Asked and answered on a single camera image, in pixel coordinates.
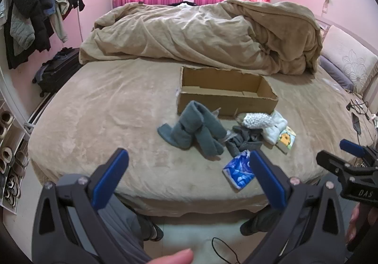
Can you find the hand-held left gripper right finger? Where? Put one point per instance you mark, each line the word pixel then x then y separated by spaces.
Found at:
pixel 267 175

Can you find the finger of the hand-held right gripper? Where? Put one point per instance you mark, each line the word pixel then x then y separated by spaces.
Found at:
pixel 351 147
pixel 332 162

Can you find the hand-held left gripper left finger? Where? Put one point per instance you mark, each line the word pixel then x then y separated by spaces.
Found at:
pixel 110 175

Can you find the blue tissue packet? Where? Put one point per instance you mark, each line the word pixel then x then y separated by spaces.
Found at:
pixel 239 171

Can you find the dark grey knitted socks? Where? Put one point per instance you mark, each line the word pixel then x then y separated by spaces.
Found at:
pixel 242 143

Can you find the white fluffy cloth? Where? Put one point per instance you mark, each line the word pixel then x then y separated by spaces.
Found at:
pixel 274 131

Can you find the white bobbled sock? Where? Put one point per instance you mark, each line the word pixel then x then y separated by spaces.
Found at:
pixel 256 120

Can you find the blue-grey fleece sock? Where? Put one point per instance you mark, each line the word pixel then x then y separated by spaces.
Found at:
pixel 211 140
pixel 181 129

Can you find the cardboard box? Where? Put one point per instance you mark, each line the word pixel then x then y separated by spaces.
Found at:
pixel 224 103

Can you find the person's right hand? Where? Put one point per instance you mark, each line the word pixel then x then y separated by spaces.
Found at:
pixel 354 222

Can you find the person's left hand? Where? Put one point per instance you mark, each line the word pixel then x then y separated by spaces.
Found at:
pixel 174 258

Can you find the dark phone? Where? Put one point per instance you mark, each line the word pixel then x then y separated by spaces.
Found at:
pixel 356 122

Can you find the person's right leg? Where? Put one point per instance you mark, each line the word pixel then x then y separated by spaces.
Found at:
pixel 260 221

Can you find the person's leg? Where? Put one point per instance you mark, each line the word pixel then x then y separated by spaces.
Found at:
pixel 127 228
pixel 260 221

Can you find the bed with beige sheet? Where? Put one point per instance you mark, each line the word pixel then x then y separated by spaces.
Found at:
pixel 112 122

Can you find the person's left leg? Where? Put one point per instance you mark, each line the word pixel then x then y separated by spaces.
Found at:
pixel 127 228

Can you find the grey pillow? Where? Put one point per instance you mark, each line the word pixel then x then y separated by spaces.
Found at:
pixel 336 73

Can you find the white floral pillow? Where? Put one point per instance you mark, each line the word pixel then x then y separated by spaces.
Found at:
pixel 351 57

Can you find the group of shoes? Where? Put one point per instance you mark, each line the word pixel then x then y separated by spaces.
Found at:
pixel 9 160

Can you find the black suitcase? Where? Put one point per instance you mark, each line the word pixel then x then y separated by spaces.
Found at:
pixel 57 73

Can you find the coat rack pole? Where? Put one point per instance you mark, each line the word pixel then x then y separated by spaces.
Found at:
pixel 80 25

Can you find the beige duvet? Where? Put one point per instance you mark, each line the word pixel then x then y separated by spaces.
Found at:
pixel 192 33

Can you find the grey-green padded jacket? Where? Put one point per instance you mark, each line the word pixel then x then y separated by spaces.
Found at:
pixel 22 33

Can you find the beige sweatshirt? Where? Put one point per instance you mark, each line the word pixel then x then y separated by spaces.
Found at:
pixel 60 1

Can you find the black fleece jacket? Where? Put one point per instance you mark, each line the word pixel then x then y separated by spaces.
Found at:
pixel 29 1

